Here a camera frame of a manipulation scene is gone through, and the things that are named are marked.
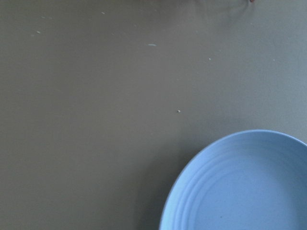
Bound blue plate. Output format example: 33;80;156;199
159;130;307;230

